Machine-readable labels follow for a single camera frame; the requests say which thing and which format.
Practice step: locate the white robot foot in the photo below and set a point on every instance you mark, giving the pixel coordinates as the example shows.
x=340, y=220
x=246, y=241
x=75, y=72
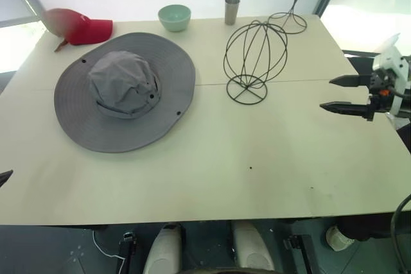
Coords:
x=252, y=248
x=162, y=251

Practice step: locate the white sneaker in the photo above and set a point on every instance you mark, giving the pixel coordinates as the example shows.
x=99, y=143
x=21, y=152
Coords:
x=338, y=238

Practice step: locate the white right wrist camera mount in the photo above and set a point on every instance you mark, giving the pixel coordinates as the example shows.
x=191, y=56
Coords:
x=393, y=60

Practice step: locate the white robot left foot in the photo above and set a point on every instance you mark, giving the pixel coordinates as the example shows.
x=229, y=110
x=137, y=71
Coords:
x=162, y=251

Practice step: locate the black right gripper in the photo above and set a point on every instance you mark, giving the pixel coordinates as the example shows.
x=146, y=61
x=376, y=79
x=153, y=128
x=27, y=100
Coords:
x=380, y=89

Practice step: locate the pale green ceramic bowl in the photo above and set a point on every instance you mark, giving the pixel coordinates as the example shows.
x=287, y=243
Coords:
x=174, y=17

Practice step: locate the grey metal cup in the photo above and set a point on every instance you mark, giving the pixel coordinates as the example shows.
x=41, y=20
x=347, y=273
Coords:
x=232, y=11

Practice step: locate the black table leg bracket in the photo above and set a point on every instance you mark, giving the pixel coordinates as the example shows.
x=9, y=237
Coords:
x=128, y=251
x=303, y=253

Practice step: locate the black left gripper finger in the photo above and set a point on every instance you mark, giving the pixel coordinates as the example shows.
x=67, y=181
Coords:
x=4, y=178

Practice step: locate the white robot right foot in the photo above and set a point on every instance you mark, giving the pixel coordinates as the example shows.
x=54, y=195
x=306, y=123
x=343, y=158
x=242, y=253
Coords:
x=252, y=248

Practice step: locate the grey wide-brim bucket hat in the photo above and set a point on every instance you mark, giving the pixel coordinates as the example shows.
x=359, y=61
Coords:
x=128, y=84

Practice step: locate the red baseball cap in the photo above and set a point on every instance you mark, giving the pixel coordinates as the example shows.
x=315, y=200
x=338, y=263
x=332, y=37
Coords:
x=91, y=30

